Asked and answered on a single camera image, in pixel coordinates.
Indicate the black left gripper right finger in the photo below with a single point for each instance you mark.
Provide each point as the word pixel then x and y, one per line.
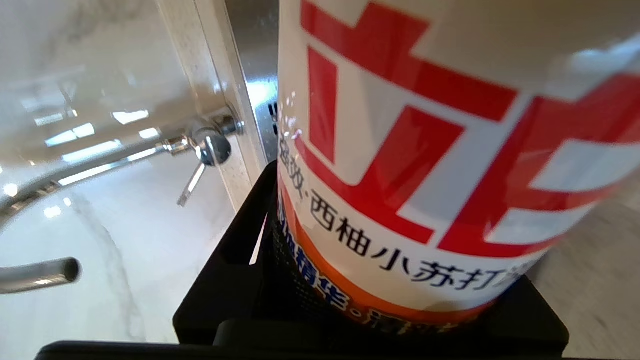
pixel 530 320

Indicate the white orange dish soap bottle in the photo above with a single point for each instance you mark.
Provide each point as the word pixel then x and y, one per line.
pixel 425 150

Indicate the chrome faucet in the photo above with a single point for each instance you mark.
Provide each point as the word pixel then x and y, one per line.
pixel 212 147

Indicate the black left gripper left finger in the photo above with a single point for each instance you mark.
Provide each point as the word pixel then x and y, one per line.
pixel 235 280

